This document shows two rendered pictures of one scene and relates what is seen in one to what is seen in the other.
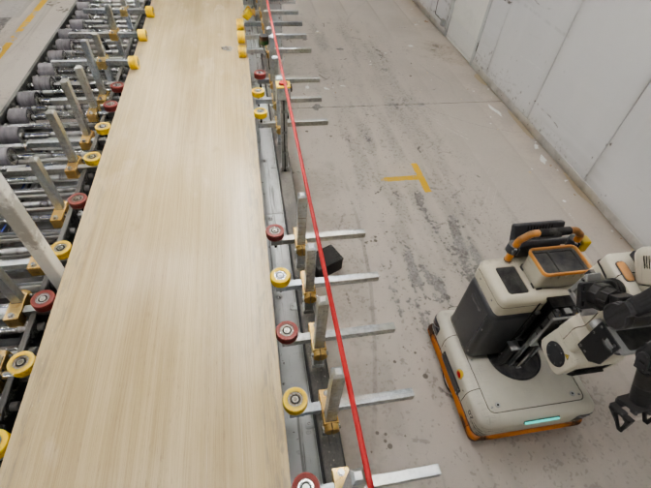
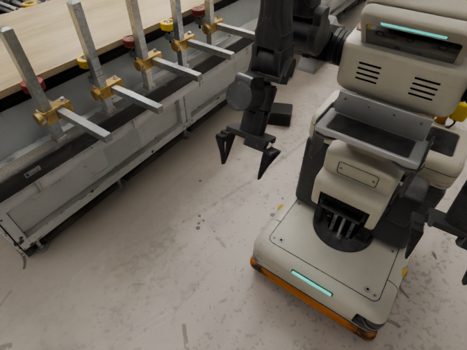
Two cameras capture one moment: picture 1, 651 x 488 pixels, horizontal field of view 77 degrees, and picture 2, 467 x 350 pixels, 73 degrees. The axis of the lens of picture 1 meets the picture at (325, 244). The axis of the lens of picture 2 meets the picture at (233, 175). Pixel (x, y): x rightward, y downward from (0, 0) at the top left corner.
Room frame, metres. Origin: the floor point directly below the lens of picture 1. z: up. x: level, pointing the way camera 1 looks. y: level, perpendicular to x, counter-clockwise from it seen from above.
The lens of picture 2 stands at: (0.11, -1.34, 1.52)
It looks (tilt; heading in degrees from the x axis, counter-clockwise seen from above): 46 degrees down; 48
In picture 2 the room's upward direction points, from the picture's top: straight up
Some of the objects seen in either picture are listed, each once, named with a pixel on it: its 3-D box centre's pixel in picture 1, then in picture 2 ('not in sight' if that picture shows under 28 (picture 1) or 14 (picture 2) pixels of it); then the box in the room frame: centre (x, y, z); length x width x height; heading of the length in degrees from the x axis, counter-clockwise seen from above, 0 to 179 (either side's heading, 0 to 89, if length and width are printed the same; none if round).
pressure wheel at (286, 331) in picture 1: (287, 337); (133, 48); (0.74, 0.11, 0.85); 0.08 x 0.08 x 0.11
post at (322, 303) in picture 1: (319, 337); (141, 48); (0.73, -0.01, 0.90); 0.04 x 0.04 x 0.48; 13
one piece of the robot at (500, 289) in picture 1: (529, 307); (369, 169); (1.16, -1.01, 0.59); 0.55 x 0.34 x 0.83; 103
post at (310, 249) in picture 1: (309, 285); (179, 35); (0.97, 0.05, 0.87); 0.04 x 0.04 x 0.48; 13
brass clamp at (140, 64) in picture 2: (317, 341); (148, 60); (0.75, 0.00, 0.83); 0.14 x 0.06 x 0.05; 13
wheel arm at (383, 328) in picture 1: (339, 334); (163, 64); (0.79, -0.08, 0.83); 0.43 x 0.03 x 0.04; 103
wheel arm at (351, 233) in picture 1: (318, 237); (226, 28); (1.27, 0.03, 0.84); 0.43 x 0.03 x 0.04; 103
